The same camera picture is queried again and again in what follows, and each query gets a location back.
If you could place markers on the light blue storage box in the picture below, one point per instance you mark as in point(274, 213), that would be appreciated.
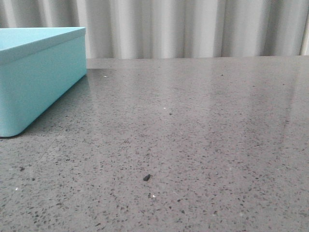
point(37, 66)

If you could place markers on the small black debris chip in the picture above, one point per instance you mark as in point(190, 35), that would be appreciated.
point(147, 177)

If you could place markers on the grey pleated curtain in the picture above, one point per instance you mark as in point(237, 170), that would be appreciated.
point(172, 28)

